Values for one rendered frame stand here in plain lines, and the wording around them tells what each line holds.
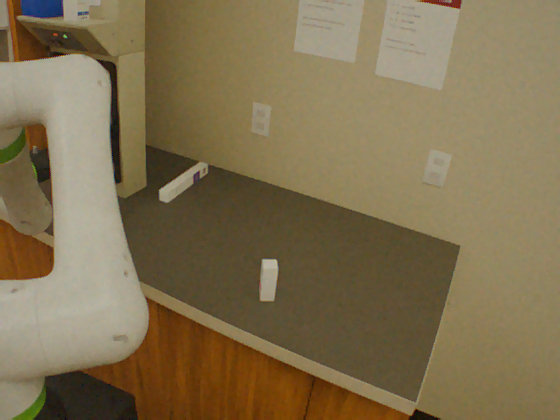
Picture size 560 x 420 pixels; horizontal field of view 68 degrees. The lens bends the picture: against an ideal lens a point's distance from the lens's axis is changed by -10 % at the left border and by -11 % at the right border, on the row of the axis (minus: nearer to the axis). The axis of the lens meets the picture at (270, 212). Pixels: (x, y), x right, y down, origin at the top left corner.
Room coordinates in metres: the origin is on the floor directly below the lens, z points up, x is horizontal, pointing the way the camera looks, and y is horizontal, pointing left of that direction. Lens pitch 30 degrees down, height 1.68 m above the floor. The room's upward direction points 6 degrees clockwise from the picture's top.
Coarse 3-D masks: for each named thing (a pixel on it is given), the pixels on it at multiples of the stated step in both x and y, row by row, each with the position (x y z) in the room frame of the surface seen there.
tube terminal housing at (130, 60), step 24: (120, 0) 1.29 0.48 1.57; (144, 0) 1.38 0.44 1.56; (120, 24) 1.28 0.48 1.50; (144, 24) 1.38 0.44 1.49; (120, 48) 1.28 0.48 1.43; (120, 72) 1.28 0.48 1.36; (144, 72) 1.38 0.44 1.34; (120, 96) 1.28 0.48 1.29; (144, 96) 1.38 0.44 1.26; (120, 120) 1.28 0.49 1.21; (144, 120) 1.38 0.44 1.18; (120, 144) 1.28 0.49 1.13; (144, 144) 1.37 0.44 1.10; (120, 168) 1.28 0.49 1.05; (144, 168) 1.37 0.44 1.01; (120, 192) 1.29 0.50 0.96
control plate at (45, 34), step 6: (36, 30) 1.31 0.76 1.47; (42, 30) 1.29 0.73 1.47; (48, 30) 1.28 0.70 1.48; (54, 30) 1.26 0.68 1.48; (42, 36) 1.33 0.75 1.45; (48, 36) 1.31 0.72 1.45; (54, 36) 1.30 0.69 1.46; (60, 36) 1.28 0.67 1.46; (72, 36) 1.25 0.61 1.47; (48, 42) 1.35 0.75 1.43; (66, 42) 1.30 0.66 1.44; (72, 42) 1.28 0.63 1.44; (78, 42) 1.26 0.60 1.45; (72, 48) 1.32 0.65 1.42; (78, 48) 1.30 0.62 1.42; (84, 48) 1.28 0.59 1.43
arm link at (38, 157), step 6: (36, 150) 1.04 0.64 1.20; (30, 156) 1.02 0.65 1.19; (36, 156) 1.03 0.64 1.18; (42, 156) 1.04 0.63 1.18; (36, 162) 1.01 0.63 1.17; (42, 162) 1.03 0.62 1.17; (48, 162) 1.04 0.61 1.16; (36, 168) 1.00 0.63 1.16; (42, 168) 1.02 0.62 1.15; (48, 168) 1.03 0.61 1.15; (42, 174) 1.01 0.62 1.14; (48, 174) 1.03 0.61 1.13; (42, 180) 1.02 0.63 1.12
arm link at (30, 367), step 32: (0, 288) 0.39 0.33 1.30; (32, 288) 0.40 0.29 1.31; (0, 320) 0.34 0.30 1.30; (32, 320) 0.36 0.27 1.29; (0, 352) 0.32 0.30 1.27; (32, 352) 0.34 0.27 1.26; (0, 384) 0.32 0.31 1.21; (32, 384) 0.35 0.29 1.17; (0, 416) 0.30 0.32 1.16; (32, 416) 0.33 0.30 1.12
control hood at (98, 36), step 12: (24, 24) 1.31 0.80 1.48; (36, 24) 1.28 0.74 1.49; (48, 24) 1.25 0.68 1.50; (60, 24) 1.22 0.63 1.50; (72, 24) 1.20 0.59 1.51; (84, 24) 1.19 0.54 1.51; (96, 24) 1.20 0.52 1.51; (108, 24) 1.24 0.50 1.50; (36, 36) 1.35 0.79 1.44; (84, 36) 1.22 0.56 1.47; (96, 36) 1.20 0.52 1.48; (108, 36) 1.24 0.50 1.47; (96, 48) 1.25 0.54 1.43; (108, 48) 1.24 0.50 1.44
